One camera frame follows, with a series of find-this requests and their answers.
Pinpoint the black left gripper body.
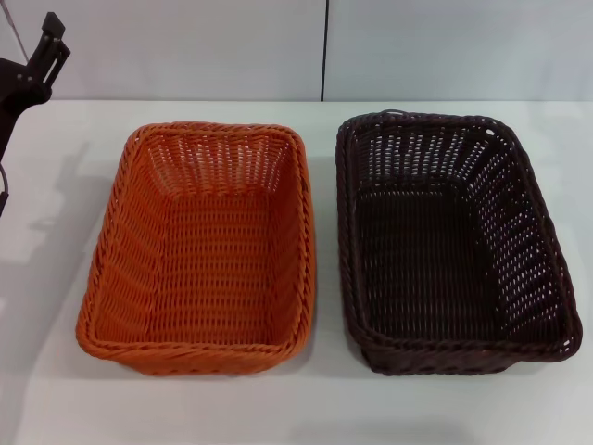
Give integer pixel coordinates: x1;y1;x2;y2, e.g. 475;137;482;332
0;57;50;157

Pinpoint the orange wicker basket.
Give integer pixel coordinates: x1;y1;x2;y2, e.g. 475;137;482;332
75;118;318;376

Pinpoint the dark brown wicker basket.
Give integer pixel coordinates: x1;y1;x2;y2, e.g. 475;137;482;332
334;108;584;375

